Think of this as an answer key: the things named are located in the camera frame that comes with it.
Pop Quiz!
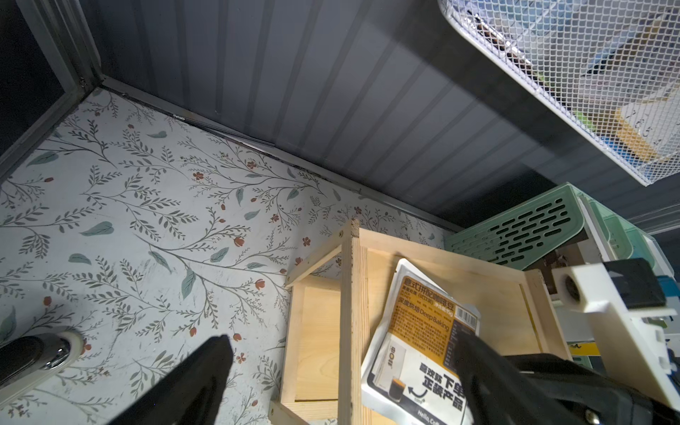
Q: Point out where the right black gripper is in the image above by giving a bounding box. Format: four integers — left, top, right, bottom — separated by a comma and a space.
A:
506, 353, 679, 424

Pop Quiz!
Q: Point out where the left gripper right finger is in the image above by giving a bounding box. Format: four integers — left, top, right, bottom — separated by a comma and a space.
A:
454, 334, 583, 424

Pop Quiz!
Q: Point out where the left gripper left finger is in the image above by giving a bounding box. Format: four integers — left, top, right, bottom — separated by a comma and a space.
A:
112, 335, 234, 425

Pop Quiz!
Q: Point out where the wooden two-tier shelf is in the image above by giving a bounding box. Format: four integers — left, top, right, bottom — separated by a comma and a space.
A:
269, 221, 570, 424

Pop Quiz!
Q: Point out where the grey stapler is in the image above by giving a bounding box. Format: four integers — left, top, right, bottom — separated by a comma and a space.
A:
1, 331, 85, 408

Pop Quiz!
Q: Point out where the mint green file organizer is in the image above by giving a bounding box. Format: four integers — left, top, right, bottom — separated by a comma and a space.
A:
444, 183, 675, 295

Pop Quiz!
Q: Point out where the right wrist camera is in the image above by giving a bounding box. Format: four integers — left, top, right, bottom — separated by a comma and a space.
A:
552, 262, 679, 410

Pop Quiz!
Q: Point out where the white wire mesh basket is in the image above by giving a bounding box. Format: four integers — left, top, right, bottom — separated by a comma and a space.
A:
439, 0, 679, 186

